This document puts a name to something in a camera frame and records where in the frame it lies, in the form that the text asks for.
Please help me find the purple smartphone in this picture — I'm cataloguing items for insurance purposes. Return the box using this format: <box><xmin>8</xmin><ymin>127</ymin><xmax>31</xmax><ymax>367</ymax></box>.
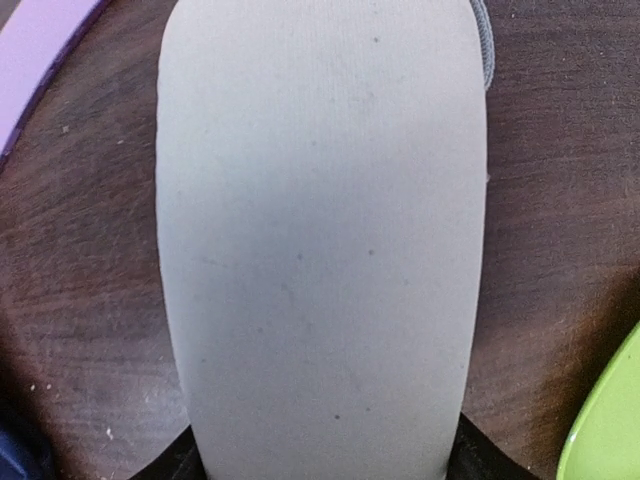
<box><xmin>1</xmin><ymin>1</ymin><xmax>109</xmax><ymax>163</ymax></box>

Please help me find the beige glasses case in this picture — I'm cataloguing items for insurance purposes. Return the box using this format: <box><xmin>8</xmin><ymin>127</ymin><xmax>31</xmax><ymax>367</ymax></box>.
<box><xmin>155</xmin><ymin>1</ymin><xmax>494</xmax><ymax>479</ymax></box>

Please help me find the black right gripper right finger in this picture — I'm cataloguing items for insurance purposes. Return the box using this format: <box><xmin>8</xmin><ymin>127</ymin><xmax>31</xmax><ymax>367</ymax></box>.
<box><xmin>447</xmin><ymin>414</ymin><xmax>538</xmax><ymax>480</ymax></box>

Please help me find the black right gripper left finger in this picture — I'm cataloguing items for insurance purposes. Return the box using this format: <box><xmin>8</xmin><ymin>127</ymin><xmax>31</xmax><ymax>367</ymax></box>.
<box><xmin>132</xmin><ymin>427</ymin><xmax>208</xmax><ymax>480</ymax></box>

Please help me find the navy blue student backpack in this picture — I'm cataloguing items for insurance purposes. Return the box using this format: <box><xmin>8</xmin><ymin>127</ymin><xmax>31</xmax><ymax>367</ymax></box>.
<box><xmin>1</xmin><ymin>401</ymin><xmax>56</xmax><ymax>480</ymax></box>

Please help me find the green plate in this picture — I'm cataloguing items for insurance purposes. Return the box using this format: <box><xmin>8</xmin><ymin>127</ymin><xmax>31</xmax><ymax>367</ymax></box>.
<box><xmin>556</xmin><ymin>327</ymin><xmax>640</xmax><ymax>480</ymax></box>

